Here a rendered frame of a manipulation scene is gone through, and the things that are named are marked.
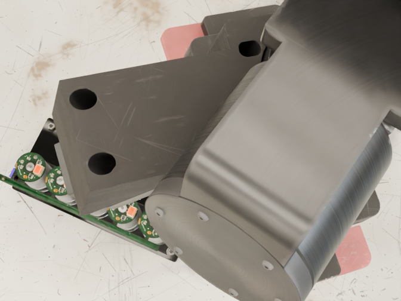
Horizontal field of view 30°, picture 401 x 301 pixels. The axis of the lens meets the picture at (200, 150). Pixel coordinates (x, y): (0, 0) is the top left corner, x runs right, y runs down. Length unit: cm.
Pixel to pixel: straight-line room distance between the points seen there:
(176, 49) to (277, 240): 20
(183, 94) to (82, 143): 4
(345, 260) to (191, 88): 13
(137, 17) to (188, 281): 25
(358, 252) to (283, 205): 18
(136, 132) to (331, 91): 9
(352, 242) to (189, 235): 16
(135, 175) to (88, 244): 41
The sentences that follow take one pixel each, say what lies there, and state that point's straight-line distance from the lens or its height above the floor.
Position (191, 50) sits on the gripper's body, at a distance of 35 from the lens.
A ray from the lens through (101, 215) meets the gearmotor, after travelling 64.
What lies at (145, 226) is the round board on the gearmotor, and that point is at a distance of 60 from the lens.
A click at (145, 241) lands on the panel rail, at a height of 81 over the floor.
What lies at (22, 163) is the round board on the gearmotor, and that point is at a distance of 63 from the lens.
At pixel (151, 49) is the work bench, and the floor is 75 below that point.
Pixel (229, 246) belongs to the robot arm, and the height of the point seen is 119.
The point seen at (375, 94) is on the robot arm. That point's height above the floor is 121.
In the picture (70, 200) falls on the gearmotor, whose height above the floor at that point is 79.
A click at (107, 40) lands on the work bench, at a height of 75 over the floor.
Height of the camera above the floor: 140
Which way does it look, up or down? 75 degrees down
